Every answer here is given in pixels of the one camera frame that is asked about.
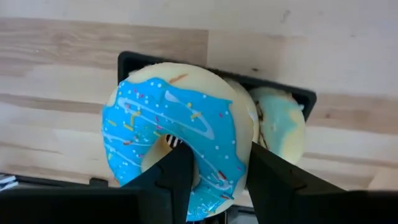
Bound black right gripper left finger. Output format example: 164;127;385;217
123;142;195;224

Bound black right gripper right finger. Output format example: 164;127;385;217
247;142;343;224

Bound green frosted toy donut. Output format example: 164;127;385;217
248;86;307;166

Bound blue frosted toy donut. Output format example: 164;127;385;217
101;62;254;222

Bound black slotted plastic basket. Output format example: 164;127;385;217
117;50;318;123

